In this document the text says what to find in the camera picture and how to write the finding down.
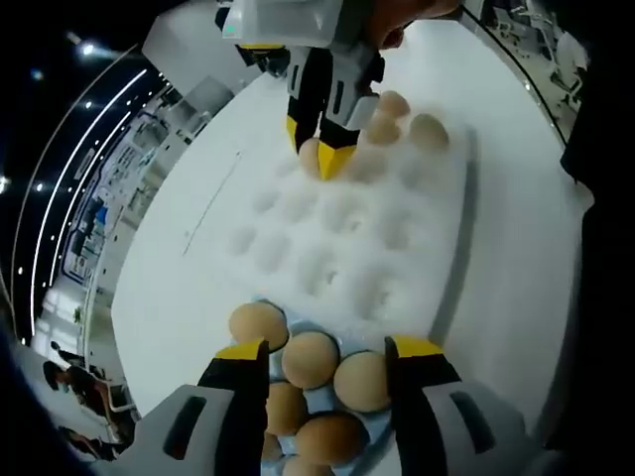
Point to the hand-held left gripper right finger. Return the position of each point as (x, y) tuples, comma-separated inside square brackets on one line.
[(412, 421)]

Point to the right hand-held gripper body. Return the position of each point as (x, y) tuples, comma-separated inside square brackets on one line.
[(283, 25)]

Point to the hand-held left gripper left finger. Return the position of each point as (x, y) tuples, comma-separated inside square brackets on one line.
[(238, 421)]

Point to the blue egg tray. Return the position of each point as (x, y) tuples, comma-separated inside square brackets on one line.
[(320, 400)]

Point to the group of brown eggs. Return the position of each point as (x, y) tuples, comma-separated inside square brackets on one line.
[(310, 359)]

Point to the person's right hand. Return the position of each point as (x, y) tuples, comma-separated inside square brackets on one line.
[(397, 15)]

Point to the white table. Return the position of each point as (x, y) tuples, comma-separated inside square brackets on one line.
[(159, 307)]

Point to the white foam pad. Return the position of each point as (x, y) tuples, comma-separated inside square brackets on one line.
[(347, 258)]

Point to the row of white cabinets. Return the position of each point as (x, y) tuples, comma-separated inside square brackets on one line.
[(114, 198)]

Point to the white office chair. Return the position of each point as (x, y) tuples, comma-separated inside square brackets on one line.
[(570, 64)]

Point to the person's dark clothing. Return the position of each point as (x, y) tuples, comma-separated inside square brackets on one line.
[(610, 163)]

